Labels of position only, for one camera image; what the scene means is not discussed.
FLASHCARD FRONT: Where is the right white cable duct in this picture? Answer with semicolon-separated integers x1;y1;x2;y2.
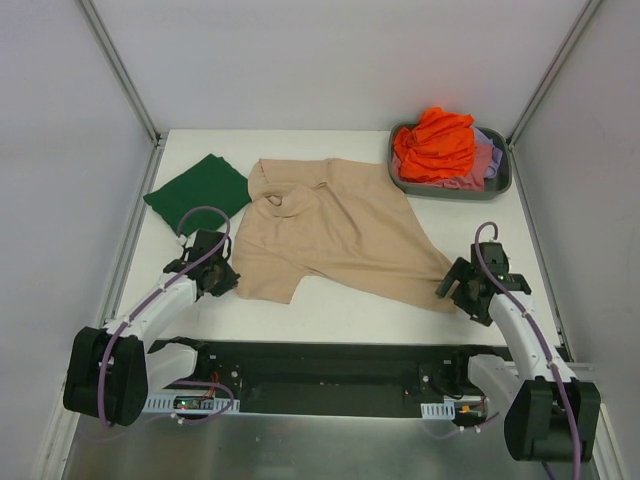
420;399;487;421

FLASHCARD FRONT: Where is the green t shirt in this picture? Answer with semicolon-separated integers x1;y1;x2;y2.
144;154;251;236

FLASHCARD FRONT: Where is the orange t shirt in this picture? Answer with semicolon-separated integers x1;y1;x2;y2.
392;107;476;183

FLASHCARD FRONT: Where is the grey laundry basket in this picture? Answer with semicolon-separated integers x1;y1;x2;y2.
387;121;512;204

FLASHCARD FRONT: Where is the aluminium frame post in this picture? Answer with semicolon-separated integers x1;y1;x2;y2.
507;0;605;150
75;0;162;146

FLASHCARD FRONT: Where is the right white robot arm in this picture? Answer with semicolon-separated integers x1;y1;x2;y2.
436;242;601;463

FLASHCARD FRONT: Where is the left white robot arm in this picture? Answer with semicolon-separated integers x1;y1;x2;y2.
63;230;240;427

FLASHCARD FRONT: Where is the pink t shirt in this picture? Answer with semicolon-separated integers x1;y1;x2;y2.
390;140;490;192

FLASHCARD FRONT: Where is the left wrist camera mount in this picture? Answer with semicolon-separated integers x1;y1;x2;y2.
176;235;193;248

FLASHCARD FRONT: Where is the left white cable duct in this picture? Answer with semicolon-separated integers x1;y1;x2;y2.
142;394;240;416

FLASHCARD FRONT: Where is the left aluminium frame post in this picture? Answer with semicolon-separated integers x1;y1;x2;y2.
75;0;162;146

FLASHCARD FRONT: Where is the beige t shirt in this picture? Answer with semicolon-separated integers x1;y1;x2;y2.
232;158;455;314

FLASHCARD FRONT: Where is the lavender t shirt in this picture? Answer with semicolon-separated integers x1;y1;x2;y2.
473;127;503;180

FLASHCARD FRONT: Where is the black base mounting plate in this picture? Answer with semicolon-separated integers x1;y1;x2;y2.
172;340;511;418

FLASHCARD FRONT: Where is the right aluminium frame post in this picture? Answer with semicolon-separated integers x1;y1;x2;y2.
507;0;605;150

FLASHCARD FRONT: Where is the white cable duct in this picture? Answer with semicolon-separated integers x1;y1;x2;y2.
420;399;487;421
142;394;240;416

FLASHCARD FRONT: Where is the front aluminium rail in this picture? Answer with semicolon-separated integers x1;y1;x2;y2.
567;362;597;383

